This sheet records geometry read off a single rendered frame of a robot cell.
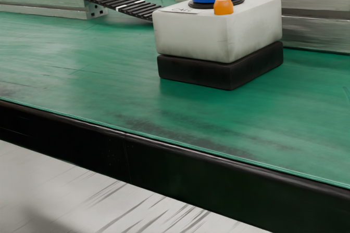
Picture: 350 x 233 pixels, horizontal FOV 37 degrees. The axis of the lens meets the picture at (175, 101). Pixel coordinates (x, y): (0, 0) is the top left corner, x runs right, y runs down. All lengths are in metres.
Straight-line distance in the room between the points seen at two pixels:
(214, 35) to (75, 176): 1.18
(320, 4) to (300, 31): 0.03
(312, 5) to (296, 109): 0.15
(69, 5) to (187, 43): 0.38
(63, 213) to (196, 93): 1.00
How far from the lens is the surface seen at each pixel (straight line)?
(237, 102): 0.39
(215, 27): 0.41
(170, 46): 0.44
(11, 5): 0.92
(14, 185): 1.58
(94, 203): 1.40
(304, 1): 0.50
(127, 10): 0.70
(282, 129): 0.35
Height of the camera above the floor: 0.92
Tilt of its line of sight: 21 degrees down
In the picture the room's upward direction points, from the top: 6 degrees counter-clockwise
